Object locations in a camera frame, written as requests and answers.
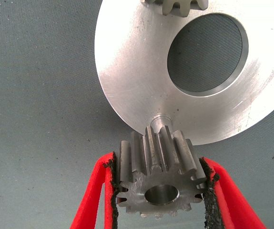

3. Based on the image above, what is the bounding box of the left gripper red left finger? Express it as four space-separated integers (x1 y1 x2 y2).
69 151 122 229

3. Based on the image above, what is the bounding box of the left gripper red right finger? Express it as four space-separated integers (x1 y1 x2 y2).
198 156 267 229

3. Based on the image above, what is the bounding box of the small steel planetary gear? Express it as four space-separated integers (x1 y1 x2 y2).
141 0 209 17
116 125 208 219

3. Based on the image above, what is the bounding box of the round metal carrier plate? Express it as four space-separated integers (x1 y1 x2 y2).
94 0 274 146

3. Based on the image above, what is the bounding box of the dark grey table cloth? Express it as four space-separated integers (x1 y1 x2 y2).
0 0 274 229

